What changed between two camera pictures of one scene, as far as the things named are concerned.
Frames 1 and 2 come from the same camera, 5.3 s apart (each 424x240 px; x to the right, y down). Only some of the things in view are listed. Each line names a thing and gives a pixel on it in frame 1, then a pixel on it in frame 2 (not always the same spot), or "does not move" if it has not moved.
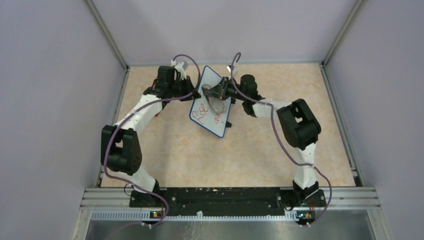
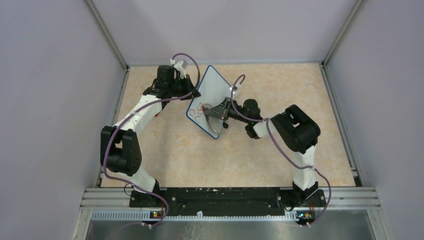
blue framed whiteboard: (202, 112) does not move
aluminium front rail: (346, 198) does not move
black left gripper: (187, 82) does not move
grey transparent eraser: (218, 105) → (216, 123)
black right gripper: (216, 91) → (222, 110)
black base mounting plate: (228, 202) does not move
